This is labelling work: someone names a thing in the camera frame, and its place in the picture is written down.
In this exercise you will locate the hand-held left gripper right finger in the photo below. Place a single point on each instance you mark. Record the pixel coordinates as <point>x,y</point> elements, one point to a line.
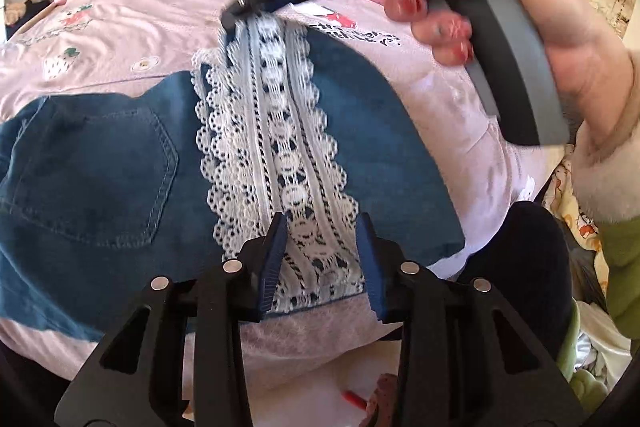
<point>367,257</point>

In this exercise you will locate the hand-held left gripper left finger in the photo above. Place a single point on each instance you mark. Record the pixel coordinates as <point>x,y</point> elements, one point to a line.
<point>272,257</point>

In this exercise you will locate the blue denim pants lace trim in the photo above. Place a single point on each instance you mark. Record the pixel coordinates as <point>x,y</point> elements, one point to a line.
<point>90,182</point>

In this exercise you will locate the person's right forearm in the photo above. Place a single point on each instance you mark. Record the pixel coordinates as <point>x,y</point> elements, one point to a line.
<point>607,167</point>

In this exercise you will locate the person's right hand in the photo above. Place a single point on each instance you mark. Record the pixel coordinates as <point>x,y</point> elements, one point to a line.
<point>550,7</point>

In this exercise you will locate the pink strawberry print bedsheet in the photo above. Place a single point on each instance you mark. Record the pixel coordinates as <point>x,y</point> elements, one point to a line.
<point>150,22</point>

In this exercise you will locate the small red floor object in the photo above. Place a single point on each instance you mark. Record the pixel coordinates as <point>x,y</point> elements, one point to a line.
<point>352,398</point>

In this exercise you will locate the yellow cartoon print cloth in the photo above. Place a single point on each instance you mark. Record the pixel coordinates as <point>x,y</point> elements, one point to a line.
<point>575,217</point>

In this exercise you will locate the tan crumpled cloth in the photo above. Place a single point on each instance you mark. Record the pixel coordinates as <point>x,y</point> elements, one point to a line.
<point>15,12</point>

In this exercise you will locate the light green plush object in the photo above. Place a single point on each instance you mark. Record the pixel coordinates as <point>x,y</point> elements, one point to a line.
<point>582,382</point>

